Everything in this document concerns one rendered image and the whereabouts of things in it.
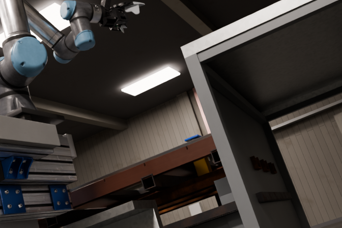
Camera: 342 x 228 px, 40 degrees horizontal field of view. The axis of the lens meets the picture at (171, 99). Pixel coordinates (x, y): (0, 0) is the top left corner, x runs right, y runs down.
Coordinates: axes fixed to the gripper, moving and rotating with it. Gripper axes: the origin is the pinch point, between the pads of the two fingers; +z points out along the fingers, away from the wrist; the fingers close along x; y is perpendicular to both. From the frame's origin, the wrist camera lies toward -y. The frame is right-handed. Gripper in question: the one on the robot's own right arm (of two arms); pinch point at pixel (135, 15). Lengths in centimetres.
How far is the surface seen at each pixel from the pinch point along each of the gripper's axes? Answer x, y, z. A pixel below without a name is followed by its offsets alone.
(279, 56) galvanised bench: 34, 46, 29
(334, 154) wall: -395, -45, 835
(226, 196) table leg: 0, 86, 4
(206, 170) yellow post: -9, 71, 11
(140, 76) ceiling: -520, -340, 500
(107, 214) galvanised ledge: -17, 77, -35
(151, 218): -18, 82, -17
